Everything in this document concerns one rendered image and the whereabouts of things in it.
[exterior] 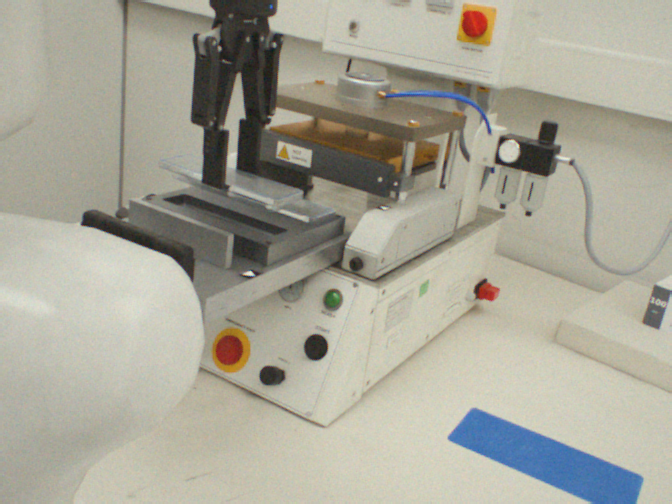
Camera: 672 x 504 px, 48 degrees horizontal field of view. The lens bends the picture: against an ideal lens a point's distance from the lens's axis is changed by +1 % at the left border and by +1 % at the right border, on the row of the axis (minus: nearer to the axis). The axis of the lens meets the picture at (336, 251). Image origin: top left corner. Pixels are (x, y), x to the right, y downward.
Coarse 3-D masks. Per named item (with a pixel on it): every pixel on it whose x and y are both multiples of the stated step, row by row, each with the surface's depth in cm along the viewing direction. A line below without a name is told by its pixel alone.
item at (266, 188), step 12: (180, 156) 95; (192, 156) 95; (192, 168) 91; (228, 168) 93; (228, 180) 88; (240, 180) 89; (252, 180) 90; (264, 180) 90; (264, 192) 86; (276, 192) 87; (288, 192) 87
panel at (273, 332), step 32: (320, 288) 97; (352, 288) 96; (224, 320) 103; (256, 320) 101; (288, 320) 99; (320, 320) 97; (256, 352) 100; (288, 352) 98; (256, 384) 99; (288, 384) 97; (320, 384) 95
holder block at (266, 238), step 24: (168, 192) 96; (192, 192) 97; (192, 216) 89; (216, 216) 94; (240, 216) 92; (264, 216) 92; (336, 216) 96; (240, 240) 85; (264, 240) 85; (288, 240) 86; (312, 240) 91; (264, 264) 84
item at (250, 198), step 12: (168, 168) 91; (180, 168) 90; (180, 180) 92; (192, 180) 91; (216, 192) 90; (228, 192) 89; (240, 192) 86; (252, 192) 85; (300, 192) 88; (252, 204) 87; (264, 204) 86; (276, 204) 84; (288, 204) 88
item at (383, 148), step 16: (272, 128) 111; (288, 128) 111; (304, 128) 113; (320, 128) 115; (336, 128) 116; (352, 128) 111; (336, 144) 106; (352, 144) 107; (368, 144) 109; (384, 144) 110; (400, 144) 112; (416, 144) 113; (432, 144) 115; (384, 160) 102; (400, 160) 105; (416, 160) 110; (432, 160) 111
